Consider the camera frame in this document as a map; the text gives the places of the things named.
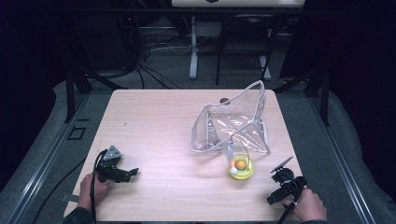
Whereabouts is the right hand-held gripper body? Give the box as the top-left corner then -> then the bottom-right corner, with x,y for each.
270,156 -> 308,201

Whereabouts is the white desk leg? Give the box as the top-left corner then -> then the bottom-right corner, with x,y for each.
189,16 -> 200,80
259,55 -> 272,81

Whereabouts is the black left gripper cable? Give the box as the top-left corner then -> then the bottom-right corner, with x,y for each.
89,148 -> 108,224

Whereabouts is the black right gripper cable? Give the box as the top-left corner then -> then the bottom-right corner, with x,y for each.
276,200 -> 298,224

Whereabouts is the person's left hand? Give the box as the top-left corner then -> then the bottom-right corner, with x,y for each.
78,173 -> 112,213

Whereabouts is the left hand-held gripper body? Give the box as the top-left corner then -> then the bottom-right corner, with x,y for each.
94,145 -> 126,184

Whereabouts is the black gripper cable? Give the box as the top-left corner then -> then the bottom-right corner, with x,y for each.
89,148 -> 108,224
276,200 -> 298,224

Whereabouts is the black floor cable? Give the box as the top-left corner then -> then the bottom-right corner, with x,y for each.
31,159 -> 88,224

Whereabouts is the clear plastic zip bag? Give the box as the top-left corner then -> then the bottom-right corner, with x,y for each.
190,79 -> 271,155

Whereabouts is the bundle of floor cables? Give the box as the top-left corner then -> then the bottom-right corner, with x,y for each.
117,15 -> 194,91

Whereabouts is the black metal chair frame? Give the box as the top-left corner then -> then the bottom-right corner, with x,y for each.
215,13 -> 282,87

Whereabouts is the person's right hand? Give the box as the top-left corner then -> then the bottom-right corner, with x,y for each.
281,188 -> 328,223

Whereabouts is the yellow round dish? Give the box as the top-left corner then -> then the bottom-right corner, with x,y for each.
228,154 -> 255,181

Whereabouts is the aluminium floor rail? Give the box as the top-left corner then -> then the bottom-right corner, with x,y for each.
306,92 -> 378,224
6,92 -> 92,224

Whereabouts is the black metal stand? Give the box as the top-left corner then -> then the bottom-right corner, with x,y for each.
274,65 -> 331,127
64,65 -> 129,124

